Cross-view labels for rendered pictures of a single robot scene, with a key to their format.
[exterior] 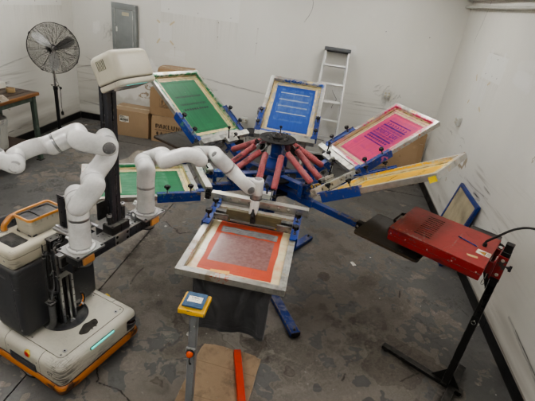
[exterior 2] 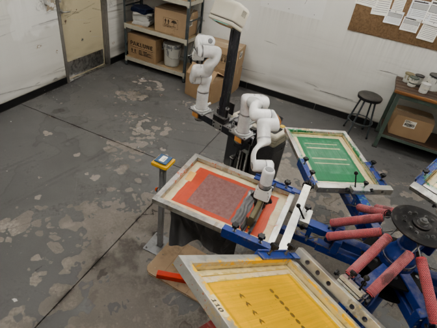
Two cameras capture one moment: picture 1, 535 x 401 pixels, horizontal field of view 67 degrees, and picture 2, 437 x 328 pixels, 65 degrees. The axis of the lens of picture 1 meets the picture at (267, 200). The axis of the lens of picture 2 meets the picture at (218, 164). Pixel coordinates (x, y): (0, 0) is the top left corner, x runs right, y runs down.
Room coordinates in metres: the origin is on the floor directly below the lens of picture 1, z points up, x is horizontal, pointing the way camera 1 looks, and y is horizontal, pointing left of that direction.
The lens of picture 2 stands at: (2.34, -1.57, 2.49)
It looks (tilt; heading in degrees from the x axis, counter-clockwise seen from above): 37 degrees down; 103
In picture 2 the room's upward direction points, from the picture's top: 9 degrees clockwise
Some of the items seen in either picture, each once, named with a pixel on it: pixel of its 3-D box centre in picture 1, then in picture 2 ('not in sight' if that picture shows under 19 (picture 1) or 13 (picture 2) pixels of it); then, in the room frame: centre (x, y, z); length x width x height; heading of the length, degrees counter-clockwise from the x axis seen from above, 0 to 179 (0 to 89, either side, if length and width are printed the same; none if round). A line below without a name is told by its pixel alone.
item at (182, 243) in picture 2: not in sight; (201, 237); (1.96, -0.10, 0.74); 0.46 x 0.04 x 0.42; 174
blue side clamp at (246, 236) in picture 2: (294, 231); (246, 239); (2.25, -0.20, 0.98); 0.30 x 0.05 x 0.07; 174
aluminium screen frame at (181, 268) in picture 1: (245, 242); (227, 196); (2.04, 0.10, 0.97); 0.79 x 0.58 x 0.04; 174
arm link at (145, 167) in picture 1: (145, 172); (248, 104); (1.96, 0.67, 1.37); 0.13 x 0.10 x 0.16; 27
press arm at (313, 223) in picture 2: not in sight; (312, 226); (2.60, 0.04, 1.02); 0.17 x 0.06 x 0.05; 174
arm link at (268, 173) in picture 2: (251, 185); (267, 172); (2.25, 0.11, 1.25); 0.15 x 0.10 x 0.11; 117
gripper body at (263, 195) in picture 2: (255, 204); (263, 192); (2.25, 0.07, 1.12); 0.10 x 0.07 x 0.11; 174
